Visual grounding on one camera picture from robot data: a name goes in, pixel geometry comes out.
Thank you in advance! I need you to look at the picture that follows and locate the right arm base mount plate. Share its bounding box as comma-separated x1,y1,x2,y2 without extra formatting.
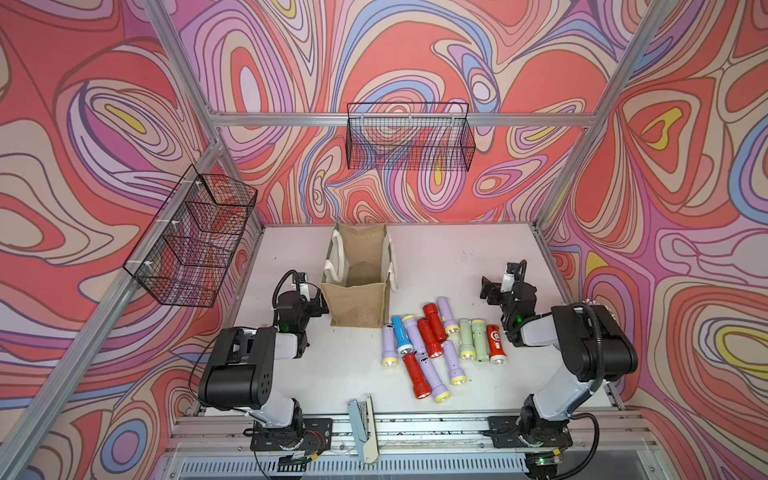
481,416,573,450

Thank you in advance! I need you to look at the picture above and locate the purple flashlight lower right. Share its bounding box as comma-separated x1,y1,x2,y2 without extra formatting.
442,340,468,385

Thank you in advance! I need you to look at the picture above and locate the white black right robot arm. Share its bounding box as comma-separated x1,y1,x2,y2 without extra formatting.
479,260,639,448

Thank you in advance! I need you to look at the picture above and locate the purple flashlight far left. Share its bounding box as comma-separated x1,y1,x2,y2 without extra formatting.
382,324,398,368

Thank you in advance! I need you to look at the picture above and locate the black wire basket wall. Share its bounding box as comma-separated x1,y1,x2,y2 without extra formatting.
123,166,258,308
345,100,476,172

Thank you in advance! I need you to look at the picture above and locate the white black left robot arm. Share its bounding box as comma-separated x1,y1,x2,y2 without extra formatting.
197,269,329,431

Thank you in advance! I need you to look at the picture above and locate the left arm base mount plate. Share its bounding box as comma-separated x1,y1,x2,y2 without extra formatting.
243,417,333,454

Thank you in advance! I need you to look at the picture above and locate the blue flashlight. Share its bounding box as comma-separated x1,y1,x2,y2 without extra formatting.
392,316,414,355

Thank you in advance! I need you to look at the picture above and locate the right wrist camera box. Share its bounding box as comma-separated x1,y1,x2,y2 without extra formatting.
501,259,527,293

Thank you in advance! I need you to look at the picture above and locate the blue beige stapler tool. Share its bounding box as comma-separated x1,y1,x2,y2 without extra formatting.
347,394,379,464

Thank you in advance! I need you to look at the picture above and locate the red flashlight top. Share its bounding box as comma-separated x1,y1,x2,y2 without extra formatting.
423,303,448,343

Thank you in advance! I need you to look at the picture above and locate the light green flashlight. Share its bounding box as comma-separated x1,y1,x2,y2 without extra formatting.
459,319,476,360
471,319,490,363

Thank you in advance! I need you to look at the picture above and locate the black wire basket left wall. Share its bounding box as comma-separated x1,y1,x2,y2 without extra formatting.
123,166,258,308

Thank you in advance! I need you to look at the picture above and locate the red flashlight bottom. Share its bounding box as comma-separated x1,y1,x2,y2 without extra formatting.
402,353,431,400

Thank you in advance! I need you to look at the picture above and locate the red flashlight with logo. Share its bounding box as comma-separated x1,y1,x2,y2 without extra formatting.
487,325,507,365

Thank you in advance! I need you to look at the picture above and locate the black wire basket back wall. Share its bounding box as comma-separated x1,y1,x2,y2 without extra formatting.
345,100,476,172

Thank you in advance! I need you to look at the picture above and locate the purple flashlight top right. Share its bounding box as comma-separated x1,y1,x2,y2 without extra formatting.
437,297,460,335

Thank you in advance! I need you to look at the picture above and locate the burlap tote bag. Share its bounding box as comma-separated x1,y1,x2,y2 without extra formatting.
320,224,398,328

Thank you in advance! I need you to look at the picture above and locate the red flashlight middle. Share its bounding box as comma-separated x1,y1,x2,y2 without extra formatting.
417,318,443,358

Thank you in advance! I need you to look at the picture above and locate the long purple flashlight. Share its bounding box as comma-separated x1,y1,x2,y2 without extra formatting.
402,315,451,403

